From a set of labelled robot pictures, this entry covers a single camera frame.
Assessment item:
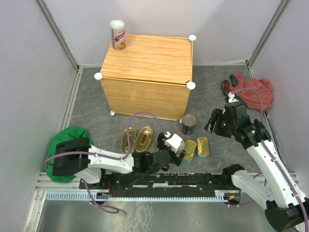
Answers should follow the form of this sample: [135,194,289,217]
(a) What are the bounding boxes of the gold rectangular tin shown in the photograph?
[183,140,197,162]
[197,137,210,159]

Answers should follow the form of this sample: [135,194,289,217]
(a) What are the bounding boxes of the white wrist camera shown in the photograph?
[164,131,183,153]
[228,92,238,103]

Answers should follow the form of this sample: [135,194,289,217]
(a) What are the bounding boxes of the red cloth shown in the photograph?
[221,72,273,111]

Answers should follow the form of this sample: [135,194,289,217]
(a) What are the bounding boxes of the red oval tin right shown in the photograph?
[134,126,153,152]

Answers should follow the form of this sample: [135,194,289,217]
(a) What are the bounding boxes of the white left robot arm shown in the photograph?
[46,132,185,189]

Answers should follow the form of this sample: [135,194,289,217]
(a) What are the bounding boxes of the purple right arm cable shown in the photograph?
[229,87,309,232]

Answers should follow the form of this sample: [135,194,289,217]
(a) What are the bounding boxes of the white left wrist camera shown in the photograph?
[164,131,183,153]

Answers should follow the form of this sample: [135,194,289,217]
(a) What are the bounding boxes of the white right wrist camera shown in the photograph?
[228,92,238,103]

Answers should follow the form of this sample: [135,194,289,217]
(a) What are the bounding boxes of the tall white-lid can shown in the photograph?
[110,19,126,51]
[176,140,185,157]

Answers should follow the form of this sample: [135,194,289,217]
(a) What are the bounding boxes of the red oval tin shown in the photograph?
[121,127,137,154]
[134,126,153,152]

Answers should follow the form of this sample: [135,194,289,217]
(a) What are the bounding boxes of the red oval tin left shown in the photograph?
[121,127,137,154]

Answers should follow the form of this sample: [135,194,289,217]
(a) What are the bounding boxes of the light blue cable duct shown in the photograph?
[45,191,240,203]

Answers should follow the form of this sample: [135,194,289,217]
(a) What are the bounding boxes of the gold rectangular tin left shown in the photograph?
[183,140,197,162]

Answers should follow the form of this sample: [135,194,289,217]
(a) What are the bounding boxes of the green cloth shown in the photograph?
[45,126,94,183]

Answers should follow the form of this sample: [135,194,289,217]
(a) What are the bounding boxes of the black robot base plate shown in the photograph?
[88,173,239,197]

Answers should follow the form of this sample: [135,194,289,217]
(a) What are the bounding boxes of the wooden cube cabinet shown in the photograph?
[94,34,195,120]

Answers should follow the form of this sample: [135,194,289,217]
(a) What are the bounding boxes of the gold rectangular tin right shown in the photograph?
[197,137,210,159]

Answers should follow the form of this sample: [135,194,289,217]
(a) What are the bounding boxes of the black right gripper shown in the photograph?
[203,108,236,139]

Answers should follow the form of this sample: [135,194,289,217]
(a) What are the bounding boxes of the dark blue round can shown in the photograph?
[181,114,197,135]

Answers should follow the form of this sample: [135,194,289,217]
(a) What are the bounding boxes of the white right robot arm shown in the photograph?
[204,101,309,232]

